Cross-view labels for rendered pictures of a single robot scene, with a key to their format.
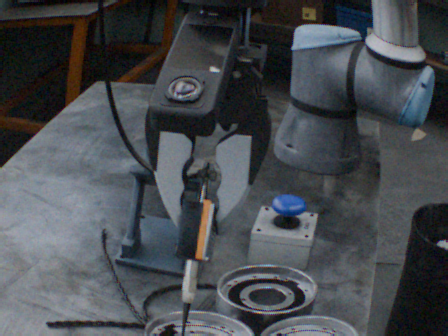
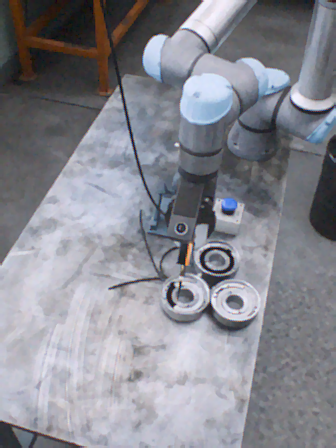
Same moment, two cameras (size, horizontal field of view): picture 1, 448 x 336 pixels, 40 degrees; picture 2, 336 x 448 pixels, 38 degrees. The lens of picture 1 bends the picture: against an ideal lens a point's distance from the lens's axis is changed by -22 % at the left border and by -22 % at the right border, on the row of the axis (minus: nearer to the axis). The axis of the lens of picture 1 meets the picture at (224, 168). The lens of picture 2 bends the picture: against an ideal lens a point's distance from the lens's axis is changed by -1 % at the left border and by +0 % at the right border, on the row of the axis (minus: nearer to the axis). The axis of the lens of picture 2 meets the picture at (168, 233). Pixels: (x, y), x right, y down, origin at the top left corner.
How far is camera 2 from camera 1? 0.47 m
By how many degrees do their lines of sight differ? 26
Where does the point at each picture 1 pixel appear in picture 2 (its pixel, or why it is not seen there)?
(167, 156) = not seen: hidden behind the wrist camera
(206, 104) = (189, 236)
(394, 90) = (303, 126)
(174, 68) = (176, 215)
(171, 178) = not seen: hidden behind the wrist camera
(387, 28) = (307, 88)
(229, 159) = (199, 231)
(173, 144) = not seen: hidden behind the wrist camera
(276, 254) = (222, 227)
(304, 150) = (242, 148)
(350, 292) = (260, 255)
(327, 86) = (259, 117)
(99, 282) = (138, 249)
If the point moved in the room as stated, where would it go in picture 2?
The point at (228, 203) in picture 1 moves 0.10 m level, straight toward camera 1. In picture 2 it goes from (198, 243) to (194, 285)
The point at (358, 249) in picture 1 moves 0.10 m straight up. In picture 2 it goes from (267, 222) to (275, 193)
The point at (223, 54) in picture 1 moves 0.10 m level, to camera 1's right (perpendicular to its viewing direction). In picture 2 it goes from (196, 208) to (254, 214)
